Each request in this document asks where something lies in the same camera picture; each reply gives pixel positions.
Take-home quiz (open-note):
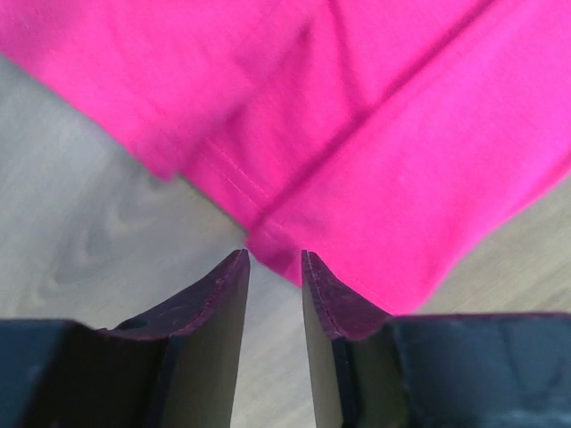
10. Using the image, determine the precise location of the pink t shirt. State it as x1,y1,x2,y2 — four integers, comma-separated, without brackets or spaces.
1,1,570,315

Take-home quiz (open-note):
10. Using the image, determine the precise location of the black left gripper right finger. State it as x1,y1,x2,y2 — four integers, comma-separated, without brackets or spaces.
302,251,570,427

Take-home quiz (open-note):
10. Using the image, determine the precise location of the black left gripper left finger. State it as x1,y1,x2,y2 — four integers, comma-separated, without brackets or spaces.
1,250,250,427

